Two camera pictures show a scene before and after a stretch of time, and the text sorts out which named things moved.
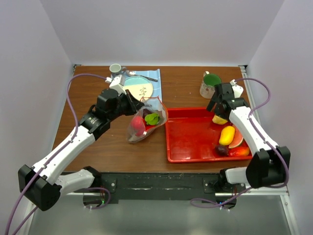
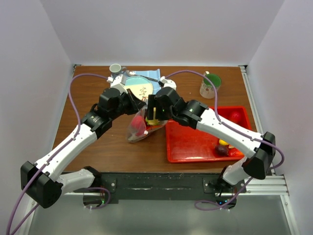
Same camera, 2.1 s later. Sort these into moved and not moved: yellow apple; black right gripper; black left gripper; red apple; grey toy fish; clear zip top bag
Moved: yellow apple; black right gripper
Not moved: black left gripper; grey toy fish; red apple; clear zip top bag
